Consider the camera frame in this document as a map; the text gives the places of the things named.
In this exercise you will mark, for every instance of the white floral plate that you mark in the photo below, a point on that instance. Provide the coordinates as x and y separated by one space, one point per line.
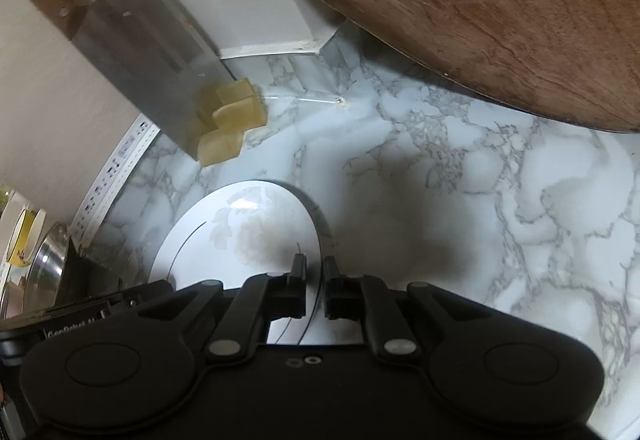
240 230

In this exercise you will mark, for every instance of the yellow sponge pieces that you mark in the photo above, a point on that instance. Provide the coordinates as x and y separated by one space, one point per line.
235 114

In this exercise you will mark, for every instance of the white music-note trim strip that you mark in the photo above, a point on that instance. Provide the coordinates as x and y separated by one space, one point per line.
115 169

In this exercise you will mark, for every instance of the yellow bowl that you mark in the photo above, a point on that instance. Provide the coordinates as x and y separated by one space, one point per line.
22 245

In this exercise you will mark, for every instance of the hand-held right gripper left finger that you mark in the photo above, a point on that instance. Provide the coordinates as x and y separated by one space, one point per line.
299 272

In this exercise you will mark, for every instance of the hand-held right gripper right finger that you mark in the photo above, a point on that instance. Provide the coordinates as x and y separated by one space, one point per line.
330 272

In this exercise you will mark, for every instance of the large steel bowl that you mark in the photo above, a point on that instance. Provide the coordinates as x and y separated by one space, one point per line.
42 265

